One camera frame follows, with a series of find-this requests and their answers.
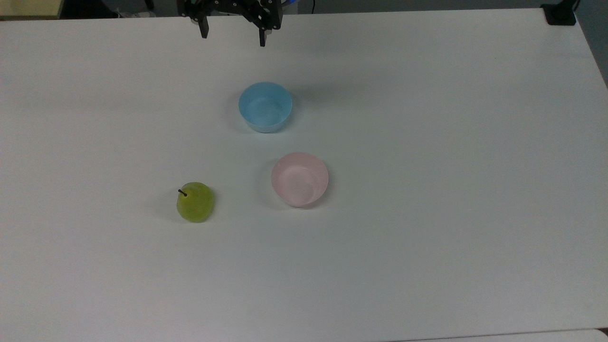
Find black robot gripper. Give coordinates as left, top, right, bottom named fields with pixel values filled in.
left=178, top=0, right=285, bottom=48

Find green pear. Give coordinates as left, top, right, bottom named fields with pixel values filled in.
left=176, top=181, right=215, bottom=223

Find blue plastic bowl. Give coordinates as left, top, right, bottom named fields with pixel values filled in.
left=238, top=82, right=293, bottom=134

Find pink plastic bowl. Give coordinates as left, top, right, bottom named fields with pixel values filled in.
left=271, top=152, right=330, bottom=208

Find light wooden board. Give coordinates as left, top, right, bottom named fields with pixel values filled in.
left=0, top=0, right=65, bottom=20

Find black table clamp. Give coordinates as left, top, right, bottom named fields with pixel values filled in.
left=541, top=0, right=581, bottom=26

